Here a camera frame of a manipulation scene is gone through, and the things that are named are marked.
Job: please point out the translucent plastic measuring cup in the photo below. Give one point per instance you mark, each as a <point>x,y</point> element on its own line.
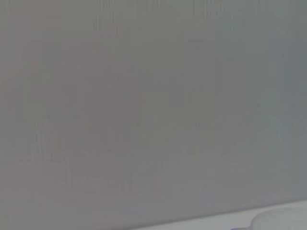
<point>283,220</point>

